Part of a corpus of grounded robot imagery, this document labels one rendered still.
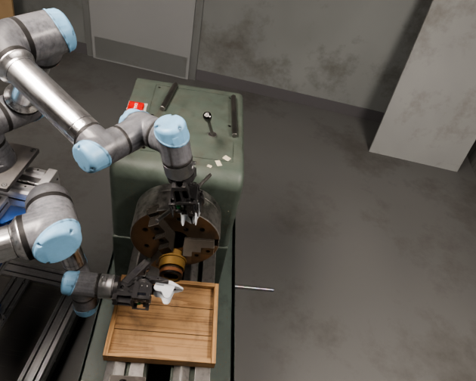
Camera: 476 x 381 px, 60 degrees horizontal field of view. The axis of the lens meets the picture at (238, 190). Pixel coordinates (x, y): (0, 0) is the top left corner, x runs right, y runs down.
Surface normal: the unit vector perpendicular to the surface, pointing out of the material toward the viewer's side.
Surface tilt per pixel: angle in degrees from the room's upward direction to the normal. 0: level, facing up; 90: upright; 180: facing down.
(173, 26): 90
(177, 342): 0
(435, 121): 79
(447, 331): 0
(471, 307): 0
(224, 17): 90
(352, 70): 90
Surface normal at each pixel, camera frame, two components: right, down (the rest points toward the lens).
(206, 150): 0.17, -0.70
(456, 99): -0.11, 0.53
